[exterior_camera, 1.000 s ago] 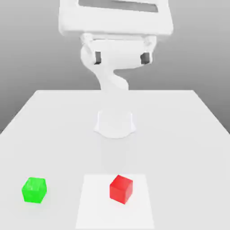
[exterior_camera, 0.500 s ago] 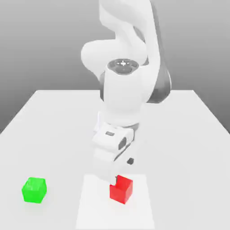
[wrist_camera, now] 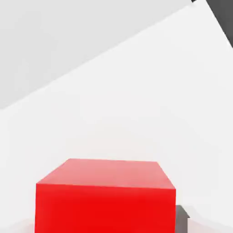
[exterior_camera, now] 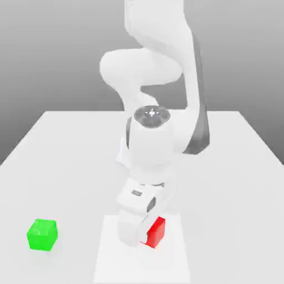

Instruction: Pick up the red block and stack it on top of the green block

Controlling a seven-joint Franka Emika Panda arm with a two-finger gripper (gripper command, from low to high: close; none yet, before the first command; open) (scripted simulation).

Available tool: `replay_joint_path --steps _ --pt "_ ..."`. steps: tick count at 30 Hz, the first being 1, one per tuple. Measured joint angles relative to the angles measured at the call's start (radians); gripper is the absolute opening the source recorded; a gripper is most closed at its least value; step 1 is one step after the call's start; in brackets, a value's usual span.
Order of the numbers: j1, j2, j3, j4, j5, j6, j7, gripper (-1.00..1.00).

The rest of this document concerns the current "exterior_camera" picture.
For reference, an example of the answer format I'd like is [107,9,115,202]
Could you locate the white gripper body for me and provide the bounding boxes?
[118,209,150,247]

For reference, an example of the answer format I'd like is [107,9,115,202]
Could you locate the small red cube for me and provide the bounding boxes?
[140,216,166,249]

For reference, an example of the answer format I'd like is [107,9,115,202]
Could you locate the small green cube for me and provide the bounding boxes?
[26,219,59,252]

